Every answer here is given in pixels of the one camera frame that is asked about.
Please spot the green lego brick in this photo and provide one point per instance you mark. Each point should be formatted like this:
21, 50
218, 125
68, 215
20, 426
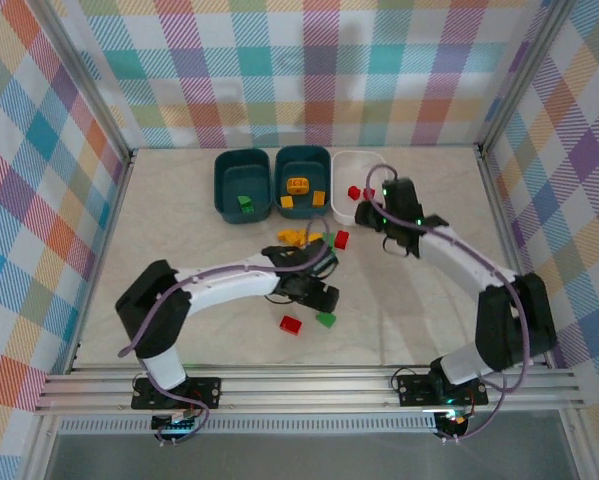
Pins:
329, 240
325, 319
245, 204

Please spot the yellow round lego piece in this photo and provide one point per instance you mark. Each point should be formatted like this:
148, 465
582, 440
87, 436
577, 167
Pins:
297, 186

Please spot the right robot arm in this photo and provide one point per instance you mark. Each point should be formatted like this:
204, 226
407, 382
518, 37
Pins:
509, 320

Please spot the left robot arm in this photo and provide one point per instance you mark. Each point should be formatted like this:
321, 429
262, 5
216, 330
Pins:
219, 285

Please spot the white plastic container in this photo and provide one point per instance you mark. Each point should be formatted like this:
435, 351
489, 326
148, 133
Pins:
349, 167

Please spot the teal plastic container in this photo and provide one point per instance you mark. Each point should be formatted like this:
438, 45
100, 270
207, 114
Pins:
304, 165
239, 175

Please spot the aluminium mounting rail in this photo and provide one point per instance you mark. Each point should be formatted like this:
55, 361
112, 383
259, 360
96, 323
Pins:
304, 390

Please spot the aluminium side rail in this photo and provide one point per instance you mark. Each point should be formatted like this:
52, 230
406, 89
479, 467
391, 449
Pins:
504, 215
104, 260

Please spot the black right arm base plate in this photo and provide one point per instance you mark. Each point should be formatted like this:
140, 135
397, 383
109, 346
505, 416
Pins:
414, 390

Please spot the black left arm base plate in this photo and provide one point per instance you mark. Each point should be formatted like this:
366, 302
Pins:
209, 392

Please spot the aluminium frame post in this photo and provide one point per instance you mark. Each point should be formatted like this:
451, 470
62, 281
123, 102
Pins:
524, 75
84, 80

